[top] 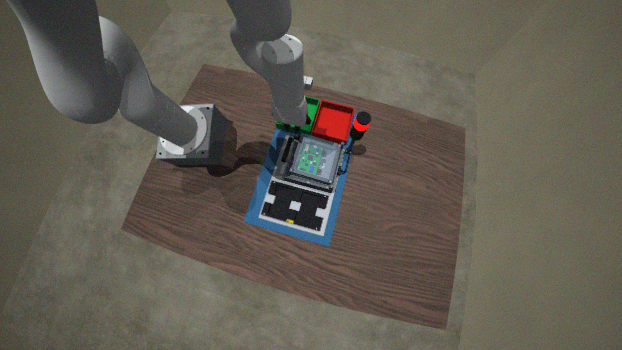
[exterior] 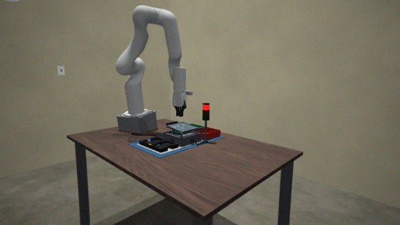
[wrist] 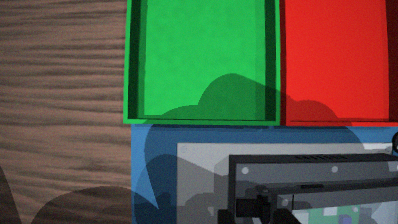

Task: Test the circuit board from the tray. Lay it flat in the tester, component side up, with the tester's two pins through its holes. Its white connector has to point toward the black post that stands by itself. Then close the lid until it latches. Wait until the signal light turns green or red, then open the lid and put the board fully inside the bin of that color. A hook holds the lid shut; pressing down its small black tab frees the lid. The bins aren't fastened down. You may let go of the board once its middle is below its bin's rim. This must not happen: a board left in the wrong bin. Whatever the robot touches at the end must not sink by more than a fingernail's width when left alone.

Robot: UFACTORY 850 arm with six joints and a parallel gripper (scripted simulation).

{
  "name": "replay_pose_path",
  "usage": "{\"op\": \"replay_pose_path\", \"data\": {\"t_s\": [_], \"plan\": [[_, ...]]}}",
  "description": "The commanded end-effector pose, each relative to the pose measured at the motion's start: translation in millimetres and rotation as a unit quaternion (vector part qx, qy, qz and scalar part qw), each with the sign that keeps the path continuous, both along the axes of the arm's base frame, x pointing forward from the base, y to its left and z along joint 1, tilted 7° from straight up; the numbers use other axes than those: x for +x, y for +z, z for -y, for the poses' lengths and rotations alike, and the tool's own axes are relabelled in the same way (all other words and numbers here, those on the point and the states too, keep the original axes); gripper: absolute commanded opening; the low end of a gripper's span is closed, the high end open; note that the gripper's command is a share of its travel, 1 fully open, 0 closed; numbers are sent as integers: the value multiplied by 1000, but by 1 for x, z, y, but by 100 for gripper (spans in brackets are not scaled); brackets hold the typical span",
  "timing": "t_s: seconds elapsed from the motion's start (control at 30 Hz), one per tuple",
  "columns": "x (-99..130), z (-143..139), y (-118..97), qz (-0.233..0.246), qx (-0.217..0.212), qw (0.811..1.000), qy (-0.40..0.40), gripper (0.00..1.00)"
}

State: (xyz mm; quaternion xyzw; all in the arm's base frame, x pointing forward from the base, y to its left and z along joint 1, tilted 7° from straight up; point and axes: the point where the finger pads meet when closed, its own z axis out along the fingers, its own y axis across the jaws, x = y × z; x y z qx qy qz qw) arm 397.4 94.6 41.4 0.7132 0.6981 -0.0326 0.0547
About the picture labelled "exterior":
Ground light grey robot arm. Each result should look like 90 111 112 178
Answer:
116 5 193 117

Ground red bin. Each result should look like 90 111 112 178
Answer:
193 127 221 140

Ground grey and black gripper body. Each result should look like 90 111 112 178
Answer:
172 91 186 107

